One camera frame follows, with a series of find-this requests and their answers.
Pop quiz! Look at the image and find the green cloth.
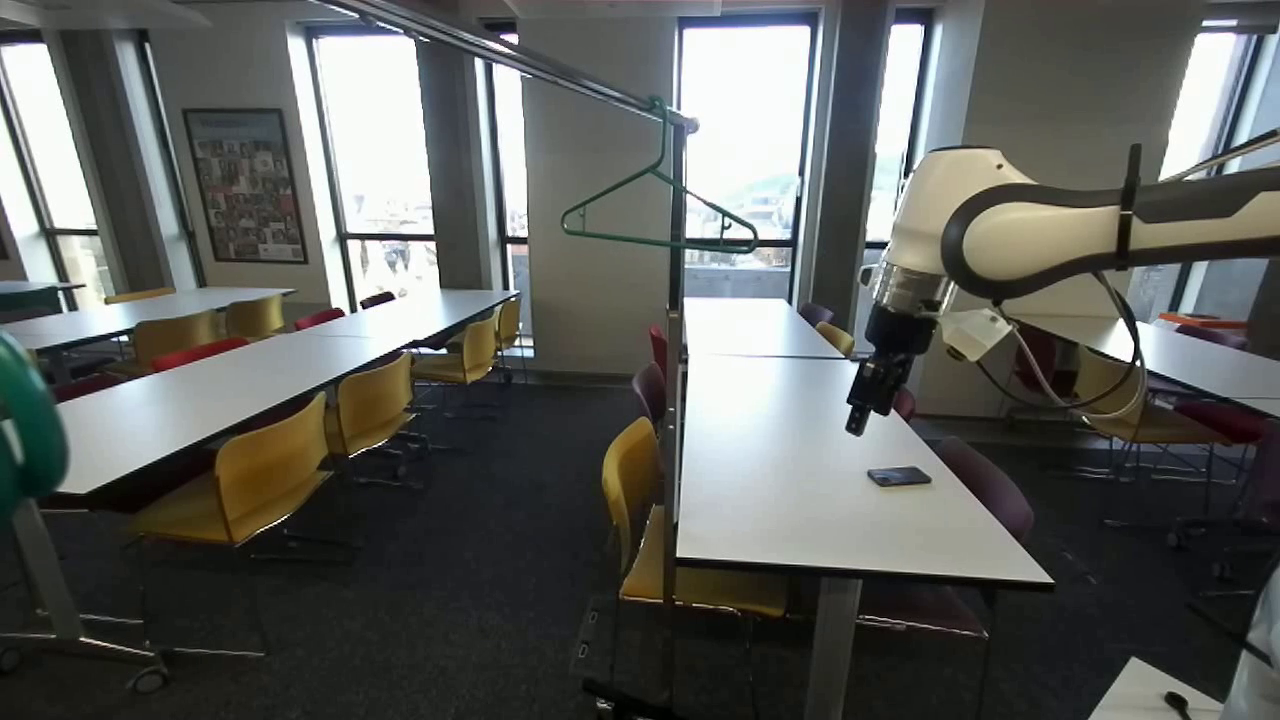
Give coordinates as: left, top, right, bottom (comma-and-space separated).
0, 333, 72, 525

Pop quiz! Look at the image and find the dark smartphone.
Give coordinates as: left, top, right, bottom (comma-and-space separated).
863, 465, 937, 494

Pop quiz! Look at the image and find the framed wall poster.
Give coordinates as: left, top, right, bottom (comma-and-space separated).
182, 103, 311, 267

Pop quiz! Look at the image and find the green clothing hanger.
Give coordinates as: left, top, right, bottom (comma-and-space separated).
555, 96, 764, 255

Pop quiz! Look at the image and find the grey wheeled metal stand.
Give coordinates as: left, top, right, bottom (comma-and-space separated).
0, 496, 274, 697

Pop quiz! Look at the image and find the metal clothing rack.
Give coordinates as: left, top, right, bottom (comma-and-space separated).
326, 0, 703, 536

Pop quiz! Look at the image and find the white table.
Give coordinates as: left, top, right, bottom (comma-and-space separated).
52, 284, 519, 510
679, 294, 847, 366
1013, 312, 1280, 421
0, 277, 89, 324
0, 280, 298, 362

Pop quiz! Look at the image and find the white robot platform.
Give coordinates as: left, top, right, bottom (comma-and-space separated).
1086, 654, 1230, 720

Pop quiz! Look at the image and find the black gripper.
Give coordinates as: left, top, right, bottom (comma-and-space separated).
842, 306, 945, 442

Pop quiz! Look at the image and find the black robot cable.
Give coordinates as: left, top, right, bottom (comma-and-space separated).
995, 142, 1152, 433

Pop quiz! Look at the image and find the tall glass window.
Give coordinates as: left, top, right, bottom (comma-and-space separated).
309, 30, 446, 307
485, 58, 536, 336
675, 13, 819, 299
0, 35, 118, 307
863, 13, 937, 251
1156, 18, 1280, 324

